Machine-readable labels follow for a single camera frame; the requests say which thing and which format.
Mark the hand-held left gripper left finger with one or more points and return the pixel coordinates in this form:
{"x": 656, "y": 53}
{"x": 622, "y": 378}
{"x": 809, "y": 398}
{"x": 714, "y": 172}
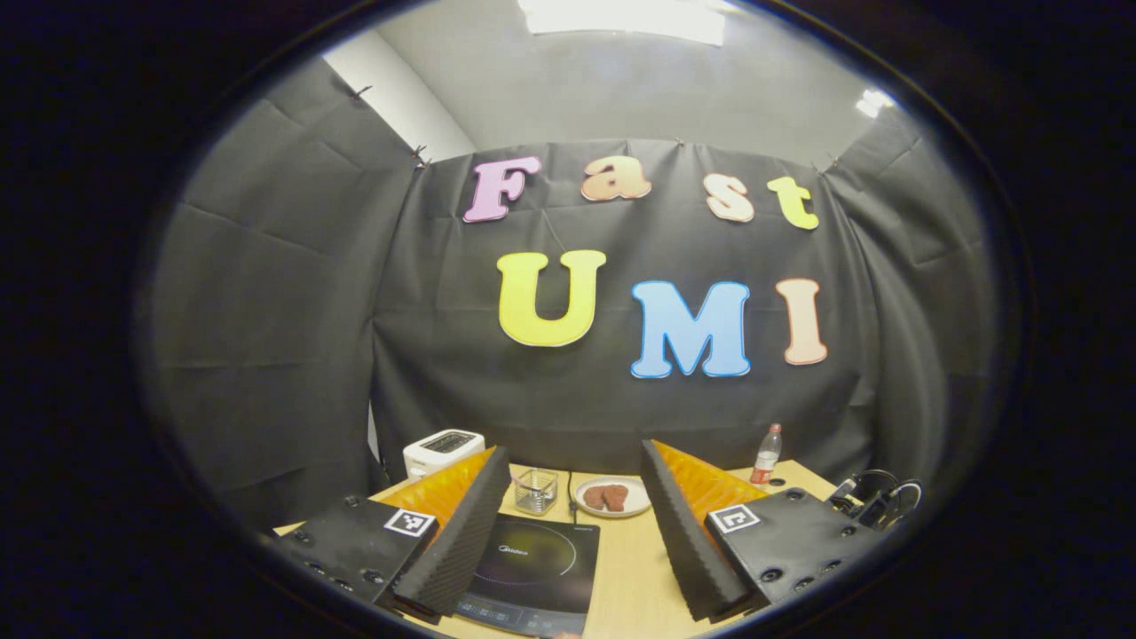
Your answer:
{"x": 461, "y": 541}

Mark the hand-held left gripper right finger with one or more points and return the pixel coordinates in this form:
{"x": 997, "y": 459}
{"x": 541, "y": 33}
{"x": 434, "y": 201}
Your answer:
{"x": 688, "y": 550}

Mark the black induction cooktop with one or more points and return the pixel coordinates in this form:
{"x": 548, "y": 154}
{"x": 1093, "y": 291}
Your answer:
{"x": 541, "y": 559}

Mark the white oval plate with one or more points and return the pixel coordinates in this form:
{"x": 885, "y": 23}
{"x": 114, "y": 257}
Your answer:
{"x": 639, "y": 497}

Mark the white toaster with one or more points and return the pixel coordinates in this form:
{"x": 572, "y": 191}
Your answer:
{"x": 439, "y": 451}

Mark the raw meat slice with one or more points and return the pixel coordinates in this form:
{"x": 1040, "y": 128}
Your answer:
{"x": 608, "y": 497}

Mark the clear plastic water bottle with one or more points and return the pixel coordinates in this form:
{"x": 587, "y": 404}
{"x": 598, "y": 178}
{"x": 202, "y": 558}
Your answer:
{"x": 765, "y": 457}

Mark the black backdrop cloth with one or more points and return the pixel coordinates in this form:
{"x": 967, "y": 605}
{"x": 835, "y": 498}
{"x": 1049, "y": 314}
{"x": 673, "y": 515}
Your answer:
{"x": 293, "y": 337}

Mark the small ceiling light panel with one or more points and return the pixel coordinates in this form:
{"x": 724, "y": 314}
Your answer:
{"x": 872, "y": 102}

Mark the large ceiling light panel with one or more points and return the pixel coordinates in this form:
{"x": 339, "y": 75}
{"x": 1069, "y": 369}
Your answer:
{"x": 621, "y": 18}

